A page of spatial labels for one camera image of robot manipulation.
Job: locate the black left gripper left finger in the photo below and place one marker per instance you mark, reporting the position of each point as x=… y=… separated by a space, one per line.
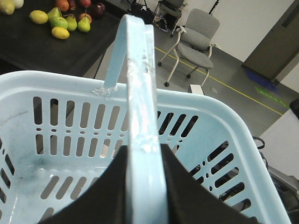
x=104 y=202

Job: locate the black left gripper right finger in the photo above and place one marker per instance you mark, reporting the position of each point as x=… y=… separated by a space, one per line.
x=191 y=203

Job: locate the light blue plastic basket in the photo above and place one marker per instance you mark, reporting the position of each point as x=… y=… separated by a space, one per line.
x=59 y=133

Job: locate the grey office chair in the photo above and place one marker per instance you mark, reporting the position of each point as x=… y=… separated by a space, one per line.
x=193 y=43

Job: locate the black fruit display stand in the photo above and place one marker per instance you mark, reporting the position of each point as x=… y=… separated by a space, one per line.
x=25 y=45

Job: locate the yellow lemon bottom right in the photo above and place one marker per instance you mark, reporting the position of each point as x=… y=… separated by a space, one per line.
x=60 y=33

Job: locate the yellow lemon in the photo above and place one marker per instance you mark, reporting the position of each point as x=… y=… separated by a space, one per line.
x=60 y=33
x=38 y=17

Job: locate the green pear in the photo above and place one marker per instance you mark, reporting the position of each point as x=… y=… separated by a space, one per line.
x=84 y=25

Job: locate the green apple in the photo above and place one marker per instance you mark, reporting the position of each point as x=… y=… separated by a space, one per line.
x=58 y=22

